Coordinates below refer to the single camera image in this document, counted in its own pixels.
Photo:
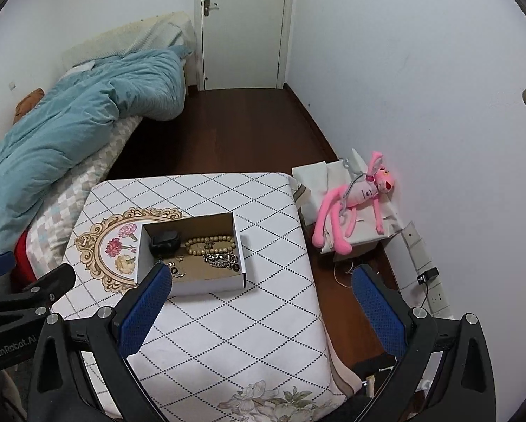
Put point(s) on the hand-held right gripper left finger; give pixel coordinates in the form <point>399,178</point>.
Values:
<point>142,312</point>

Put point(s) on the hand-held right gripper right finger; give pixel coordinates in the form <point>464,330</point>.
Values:
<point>379,312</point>

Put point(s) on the white cardboard box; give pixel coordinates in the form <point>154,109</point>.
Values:
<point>210,285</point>

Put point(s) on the black wristband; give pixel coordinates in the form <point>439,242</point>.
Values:
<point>162,241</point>

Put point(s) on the red cloth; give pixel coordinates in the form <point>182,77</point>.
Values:
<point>21,250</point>

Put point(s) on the black charger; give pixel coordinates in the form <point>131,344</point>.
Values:
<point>429,274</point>

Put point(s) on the beige striped undercloth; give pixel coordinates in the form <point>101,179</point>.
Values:
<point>344,376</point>

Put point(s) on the white power strip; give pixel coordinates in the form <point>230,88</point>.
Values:
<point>416,246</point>

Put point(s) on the checked bed sheet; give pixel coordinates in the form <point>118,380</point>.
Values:
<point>69,198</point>

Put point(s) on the white diamond pattern tablecloth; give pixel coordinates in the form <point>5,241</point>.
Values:
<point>245,338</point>

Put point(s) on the pink plush toy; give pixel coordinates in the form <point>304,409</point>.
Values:
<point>364,191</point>

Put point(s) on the light blue duvet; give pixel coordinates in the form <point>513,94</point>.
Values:
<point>69,127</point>

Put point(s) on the brown plush toy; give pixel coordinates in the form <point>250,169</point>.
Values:
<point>28,101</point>

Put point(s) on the white door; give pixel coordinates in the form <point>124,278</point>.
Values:
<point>245,30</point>

